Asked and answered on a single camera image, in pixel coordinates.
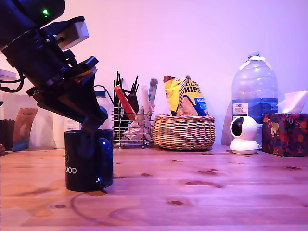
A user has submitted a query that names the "dark blue coffee mug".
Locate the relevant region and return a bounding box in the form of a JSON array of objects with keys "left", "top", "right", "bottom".
[{"left": 64, "top": 129, "right": 114, "bottom": 193}]

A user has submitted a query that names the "black straw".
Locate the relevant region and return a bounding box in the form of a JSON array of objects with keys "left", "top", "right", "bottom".
[
  {"left": 116, "top": 70, "right": 121, "bottom": 106},
  {"left": 131, "top": 75, "right": 140, "bottom": 95}
]

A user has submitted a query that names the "red stick sachet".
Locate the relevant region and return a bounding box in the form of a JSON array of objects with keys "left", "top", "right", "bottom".
[{"left": 113, "top": 86, "right": 136, "bottom": 121}]

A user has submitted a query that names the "white ledge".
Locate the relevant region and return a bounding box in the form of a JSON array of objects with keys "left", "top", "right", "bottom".
[{"left": 0, "top": 69, "right": 18, "bottom": 81}]

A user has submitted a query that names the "brown paper packet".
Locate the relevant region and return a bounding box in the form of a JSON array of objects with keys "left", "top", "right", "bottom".
[{"left": 12, "top": 107, "right": 39, "bottom": 152}]

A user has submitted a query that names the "crumpled white wrapper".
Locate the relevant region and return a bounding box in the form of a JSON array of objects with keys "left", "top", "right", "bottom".
[{"left": 122, "top": 105, "right": 154, "bottom": 141}]

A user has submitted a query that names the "white stick sachet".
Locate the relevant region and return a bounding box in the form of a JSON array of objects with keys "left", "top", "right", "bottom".
[{"left": 141, "top": 84, "right": 152, "bottom": 121}]

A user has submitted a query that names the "dark ribbed container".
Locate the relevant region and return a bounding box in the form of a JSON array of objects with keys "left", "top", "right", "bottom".
[{"left": 0, "top": 119, "right": 16, "bottom": 151}]

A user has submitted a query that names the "blue stick sachet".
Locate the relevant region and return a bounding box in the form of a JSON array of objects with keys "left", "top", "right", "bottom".
[{"left": 148, "top": 77, "right": 159, "bottom": 104}]

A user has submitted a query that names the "woven wicker basket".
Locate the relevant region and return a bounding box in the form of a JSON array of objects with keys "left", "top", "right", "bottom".
[{"left": 153, "top": 75, "right": 216, "bottom": 151}]

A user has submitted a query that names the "yellow tortilla chips bag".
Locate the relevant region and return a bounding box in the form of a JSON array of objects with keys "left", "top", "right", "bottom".
[{"left": 163, "top": 75, "right": 210, "bottom": 117}]

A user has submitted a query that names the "large clear water bottle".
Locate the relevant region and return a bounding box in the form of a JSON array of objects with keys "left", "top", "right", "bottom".
[{"left": 231, "top": 51, "right": 279, "bottom": 146}]

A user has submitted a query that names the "floral tissue box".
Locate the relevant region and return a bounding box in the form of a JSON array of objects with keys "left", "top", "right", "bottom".
[{"left": 261, "top": 113, "right": 308, "bottom": 158}]

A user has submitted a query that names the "white tissue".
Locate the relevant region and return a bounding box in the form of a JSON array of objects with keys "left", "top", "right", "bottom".
[{"left": 276, "top": 90, "right": 308, "bottom": 114}]

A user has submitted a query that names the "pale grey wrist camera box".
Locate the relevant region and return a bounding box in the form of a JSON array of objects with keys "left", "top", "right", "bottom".
[{"left": 48, "top": 16, "right": 90, "bottom": 50}]

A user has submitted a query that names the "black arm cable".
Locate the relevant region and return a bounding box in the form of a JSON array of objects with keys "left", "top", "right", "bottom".
[{"left": 0, "top": 70, "right": 26, "bottom": 93}]

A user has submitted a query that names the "wire utensil holder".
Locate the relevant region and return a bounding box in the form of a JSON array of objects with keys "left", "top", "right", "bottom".
[{"left": 112, "top": 105, "right": 155, "bottom": 149}]

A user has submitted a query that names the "small white round camera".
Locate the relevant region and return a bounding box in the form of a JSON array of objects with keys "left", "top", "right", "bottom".
[{"left": 229, "top": 116, "right": 260, "bottom": 155}]

